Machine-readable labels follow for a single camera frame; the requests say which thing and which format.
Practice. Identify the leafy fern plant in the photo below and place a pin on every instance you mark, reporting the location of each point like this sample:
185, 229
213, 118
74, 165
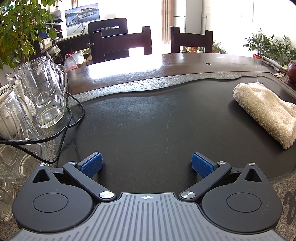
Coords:
280, 50

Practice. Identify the clear glass mug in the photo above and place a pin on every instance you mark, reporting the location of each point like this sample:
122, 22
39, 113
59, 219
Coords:
44, 83
15, 123

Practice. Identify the large potted green tree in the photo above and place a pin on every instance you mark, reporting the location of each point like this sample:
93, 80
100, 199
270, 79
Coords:
21, 23

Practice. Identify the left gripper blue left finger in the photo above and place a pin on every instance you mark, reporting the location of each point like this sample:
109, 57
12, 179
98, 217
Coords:
83, 172

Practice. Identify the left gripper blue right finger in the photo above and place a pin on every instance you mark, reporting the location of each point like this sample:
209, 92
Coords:
212, 173

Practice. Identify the dark wooden chair left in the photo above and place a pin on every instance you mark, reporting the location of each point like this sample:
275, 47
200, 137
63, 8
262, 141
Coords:
121, 42

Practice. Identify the computer monitor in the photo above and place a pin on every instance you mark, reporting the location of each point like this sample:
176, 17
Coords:
81, 14

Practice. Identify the dark wooden chair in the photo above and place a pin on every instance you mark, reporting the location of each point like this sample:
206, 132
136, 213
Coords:
179, 39
121, 42

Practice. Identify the cream terry towel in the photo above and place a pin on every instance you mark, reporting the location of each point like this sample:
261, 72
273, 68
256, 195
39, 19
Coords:
276, 116

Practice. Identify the black office chair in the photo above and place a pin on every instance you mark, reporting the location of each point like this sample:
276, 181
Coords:
109, 27

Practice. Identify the black stone tea tray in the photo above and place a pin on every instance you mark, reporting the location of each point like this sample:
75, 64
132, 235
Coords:
147, 138

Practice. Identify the dark wooden chair right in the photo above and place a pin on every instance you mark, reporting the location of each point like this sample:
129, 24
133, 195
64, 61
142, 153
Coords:
179, 39

